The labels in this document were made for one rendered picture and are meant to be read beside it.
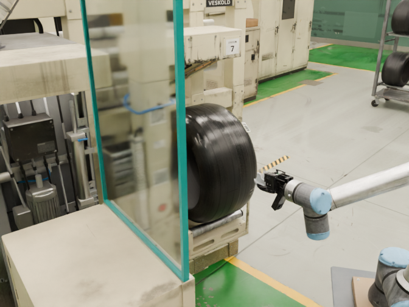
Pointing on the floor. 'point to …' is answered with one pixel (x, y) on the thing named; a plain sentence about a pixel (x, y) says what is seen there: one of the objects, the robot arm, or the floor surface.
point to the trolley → (394, 77)
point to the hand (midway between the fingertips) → (256, 181)
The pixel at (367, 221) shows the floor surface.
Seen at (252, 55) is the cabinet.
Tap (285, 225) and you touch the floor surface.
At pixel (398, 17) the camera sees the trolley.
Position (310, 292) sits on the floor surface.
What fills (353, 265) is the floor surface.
